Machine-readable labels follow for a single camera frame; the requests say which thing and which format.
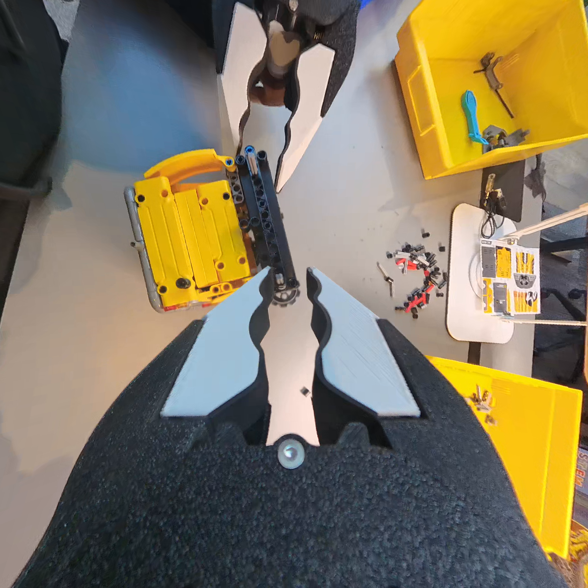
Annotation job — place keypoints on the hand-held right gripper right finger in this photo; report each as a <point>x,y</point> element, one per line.
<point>363,363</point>

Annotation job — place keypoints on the sticker sheet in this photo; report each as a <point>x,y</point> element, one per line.
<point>510,276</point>

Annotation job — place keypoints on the person's left hand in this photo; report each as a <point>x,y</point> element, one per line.
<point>269,92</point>

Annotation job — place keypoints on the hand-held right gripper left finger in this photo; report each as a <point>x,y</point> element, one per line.
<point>216,363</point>

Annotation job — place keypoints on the dark brick part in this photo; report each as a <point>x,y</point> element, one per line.
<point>496,78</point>
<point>505,138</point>

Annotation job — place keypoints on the white document stand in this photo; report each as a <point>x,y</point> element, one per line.
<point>469,303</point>

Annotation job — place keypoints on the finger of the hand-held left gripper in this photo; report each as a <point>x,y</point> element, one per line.
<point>234,73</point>
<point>308,101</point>

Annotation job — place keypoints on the pile of small brick parts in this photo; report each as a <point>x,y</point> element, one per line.
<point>418,276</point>

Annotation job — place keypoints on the grey desk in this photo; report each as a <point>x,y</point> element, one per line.
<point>101,101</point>

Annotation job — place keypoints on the blue brick separator tool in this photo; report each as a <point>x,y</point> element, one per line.
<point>473,115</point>

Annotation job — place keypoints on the black flat device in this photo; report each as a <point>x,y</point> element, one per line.
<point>503,184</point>

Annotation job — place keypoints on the black yellow toy brick vehicle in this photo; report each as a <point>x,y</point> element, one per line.
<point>197,230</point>

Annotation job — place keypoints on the grey axle pin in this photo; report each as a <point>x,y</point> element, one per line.
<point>386,278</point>

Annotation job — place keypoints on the yellow plastic box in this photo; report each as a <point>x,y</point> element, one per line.
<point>524,441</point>

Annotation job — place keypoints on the yellow plastic bin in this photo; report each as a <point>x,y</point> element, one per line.
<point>432,110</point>

